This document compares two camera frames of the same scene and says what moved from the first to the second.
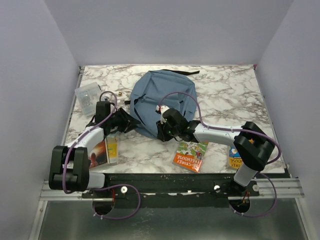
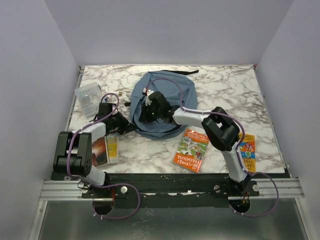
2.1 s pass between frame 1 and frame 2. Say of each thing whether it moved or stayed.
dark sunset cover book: stayed
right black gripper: moved
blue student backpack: stayed
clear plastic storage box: stayed
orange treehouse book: stayed
